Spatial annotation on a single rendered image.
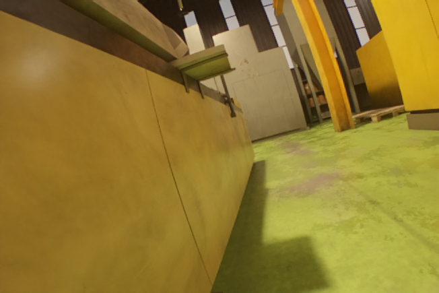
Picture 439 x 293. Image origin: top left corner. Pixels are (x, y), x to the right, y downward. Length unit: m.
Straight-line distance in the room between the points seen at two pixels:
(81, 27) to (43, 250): 0.34
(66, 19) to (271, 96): 6.06
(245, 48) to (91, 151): 7.76
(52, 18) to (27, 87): 0.13
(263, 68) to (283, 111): 1.40
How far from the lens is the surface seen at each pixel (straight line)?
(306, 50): 8.23
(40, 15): 0.37
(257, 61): 6.55
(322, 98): 9.80
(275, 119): 6.24
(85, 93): 0.35
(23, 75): 0.30
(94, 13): 0.51
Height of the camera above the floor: 0.49
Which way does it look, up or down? 3 degrees down
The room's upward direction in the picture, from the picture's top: 16 degrees counter-clockwise
